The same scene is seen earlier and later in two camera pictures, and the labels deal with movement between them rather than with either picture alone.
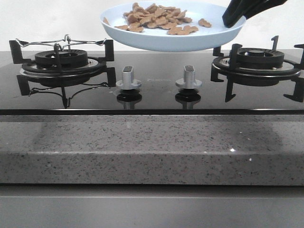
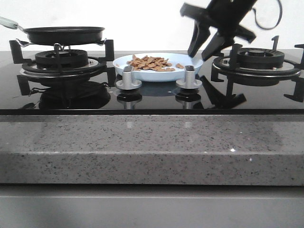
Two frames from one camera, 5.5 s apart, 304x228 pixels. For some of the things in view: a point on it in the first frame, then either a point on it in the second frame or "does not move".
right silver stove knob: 189,81 does not move
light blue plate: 181,25 → 154,67
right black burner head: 259,58 does not move
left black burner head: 70,59 does not move
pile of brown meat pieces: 140,17 → 156,63
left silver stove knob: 128,81 does not move
